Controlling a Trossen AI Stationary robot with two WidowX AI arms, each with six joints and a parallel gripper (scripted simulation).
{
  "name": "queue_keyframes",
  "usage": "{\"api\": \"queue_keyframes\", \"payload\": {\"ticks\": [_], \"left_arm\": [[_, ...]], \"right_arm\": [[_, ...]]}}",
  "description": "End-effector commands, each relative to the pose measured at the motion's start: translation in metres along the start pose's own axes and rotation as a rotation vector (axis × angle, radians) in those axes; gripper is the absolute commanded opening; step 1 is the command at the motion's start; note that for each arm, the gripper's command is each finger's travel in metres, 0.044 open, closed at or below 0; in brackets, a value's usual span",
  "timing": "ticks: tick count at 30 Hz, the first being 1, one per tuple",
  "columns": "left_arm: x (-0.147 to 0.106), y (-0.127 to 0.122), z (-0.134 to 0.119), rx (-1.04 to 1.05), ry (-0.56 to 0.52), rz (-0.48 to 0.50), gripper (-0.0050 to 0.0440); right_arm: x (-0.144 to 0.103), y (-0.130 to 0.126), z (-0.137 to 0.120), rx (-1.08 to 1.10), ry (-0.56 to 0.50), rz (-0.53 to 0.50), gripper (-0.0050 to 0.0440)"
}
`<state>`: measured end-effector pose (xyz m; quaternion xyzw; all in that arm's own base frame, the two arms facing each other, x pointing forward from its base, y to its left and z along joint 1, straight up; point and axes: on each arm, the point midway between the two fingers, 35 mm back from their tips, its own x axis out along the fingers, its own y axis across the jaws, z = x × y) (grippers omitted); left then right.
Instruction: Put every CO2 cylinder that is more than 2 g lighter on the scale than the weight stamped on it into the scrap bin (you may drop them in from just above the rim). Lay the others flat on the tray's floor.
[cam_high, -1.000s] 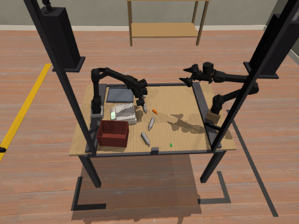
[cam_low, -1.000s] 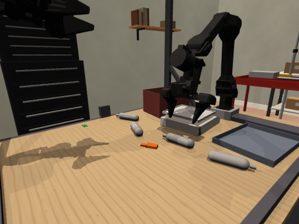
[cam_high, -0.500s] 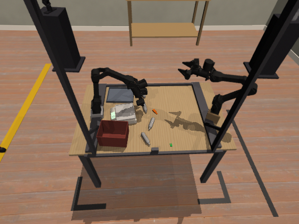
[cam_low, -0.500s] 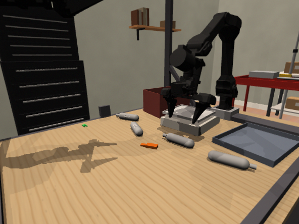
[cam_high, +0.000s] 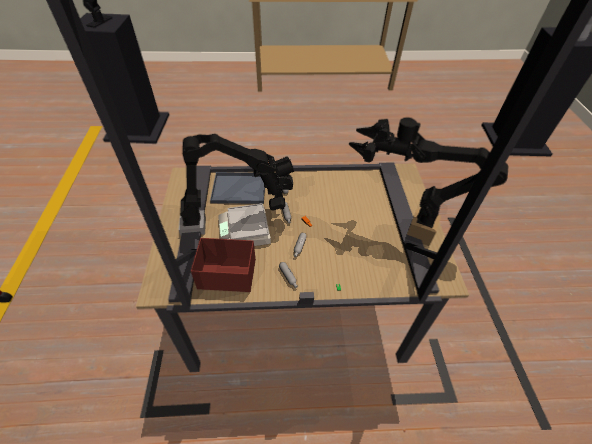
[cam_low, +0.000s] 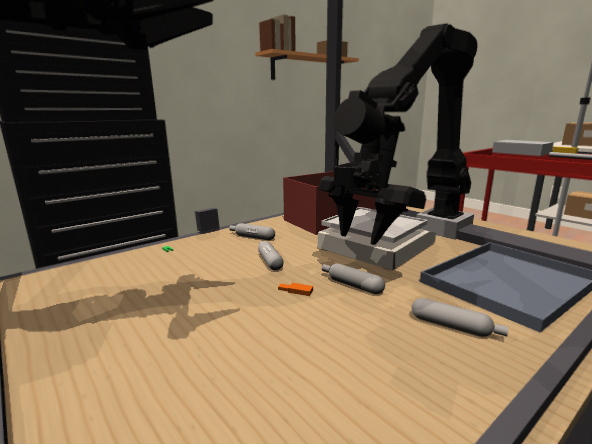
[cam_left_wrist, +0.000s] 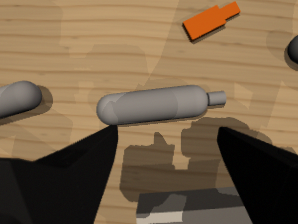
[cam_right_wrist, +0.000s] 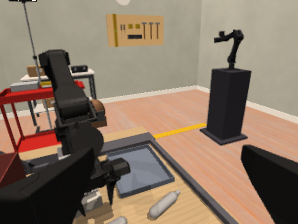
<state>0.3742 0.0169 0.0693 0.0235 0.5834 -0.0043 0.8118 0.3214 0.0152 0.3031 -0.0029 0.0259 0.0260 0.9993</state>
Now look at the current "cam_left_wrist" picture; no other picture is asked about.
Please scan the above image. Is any grey digital scale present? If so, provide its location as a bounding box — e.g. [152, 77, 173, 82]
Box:
[136, 186, 252, 224]

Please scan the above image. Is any silver co2 cylinder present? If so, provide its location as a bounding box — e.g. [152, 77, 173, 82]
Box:
[96, 85, 226, 125]

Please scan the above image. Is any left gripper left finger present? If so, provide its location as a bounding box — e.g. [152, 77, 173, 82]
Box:
[0, 125, 118, 224]

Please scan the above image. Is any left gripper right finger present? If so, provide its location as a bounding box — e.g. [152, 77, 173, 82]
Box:
[217, 127, 298, 224]

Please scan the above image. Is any grey gas cylinder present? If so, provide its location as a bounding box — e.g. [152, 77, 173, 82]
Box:
[0, 81, 42, 119]
[287, 35, 298, 64]

